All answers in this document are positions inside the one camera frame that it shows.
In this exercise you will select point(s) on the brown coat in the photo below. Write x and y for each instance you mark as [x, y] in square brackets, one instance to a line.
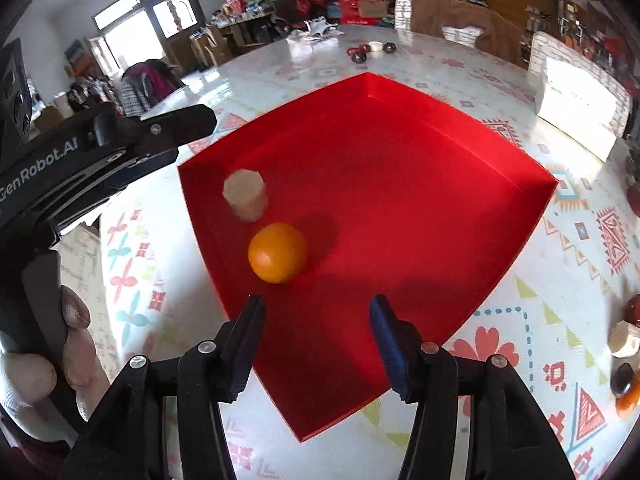
[465, 15]

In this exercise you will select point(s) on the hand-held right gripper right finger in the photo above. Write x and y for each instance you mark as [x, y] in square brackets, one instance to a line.
[395, 360]

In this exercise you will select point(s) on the patterned tablecloth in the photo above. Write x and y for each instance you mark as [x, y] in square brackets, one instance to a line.
[525, 310]

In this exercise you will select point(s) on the beige round item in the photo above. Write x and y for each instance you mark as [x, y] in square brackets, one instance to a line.
[376, 47]

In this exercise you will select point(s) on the white tissue box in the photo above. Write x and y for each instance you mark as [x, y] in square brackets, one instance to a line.
[575, 105]

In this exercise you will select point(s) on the small red fruit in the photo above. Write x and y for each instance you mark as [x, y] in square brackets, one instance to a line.
[356, 51]

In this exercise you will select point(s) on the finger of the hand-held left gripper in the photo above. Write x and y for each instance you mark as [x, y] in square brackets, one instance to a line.
[130, 172]
[170, 125]

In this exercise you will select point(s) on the cardboard box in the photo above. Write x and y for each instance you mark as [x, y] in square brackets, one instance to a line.
[374, 10]

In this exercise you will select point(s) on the pile of clothes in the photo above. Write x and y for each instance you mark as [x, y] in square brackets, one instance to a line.
[145, 85]

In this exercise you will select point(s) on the white plastic bag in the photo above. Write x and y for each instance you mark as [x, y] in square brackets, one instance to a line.
[320, 29]

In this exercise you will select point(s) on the red gift box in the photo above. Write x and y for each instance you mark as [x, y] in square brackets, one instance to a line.
[350, 2]

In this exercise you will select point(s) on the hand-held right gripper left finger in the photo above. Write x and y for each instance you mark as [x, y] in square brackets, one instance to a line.
[245, 355]

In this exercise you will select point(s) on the dark framed glass door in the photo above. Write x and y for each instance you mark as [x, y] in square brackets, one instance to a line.
[150, 15]

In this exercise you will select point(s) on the chair with patterned white cover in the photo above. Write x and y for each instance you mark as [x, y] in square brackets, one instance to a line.
[602, 72]

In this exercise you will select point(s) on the person's left hand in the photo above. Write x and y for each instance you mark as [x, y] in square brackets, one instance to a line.
[85, 375]

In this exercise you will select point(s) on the cluttered side table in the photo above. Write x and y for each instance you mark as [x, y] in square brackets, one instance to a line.
[240, 25]

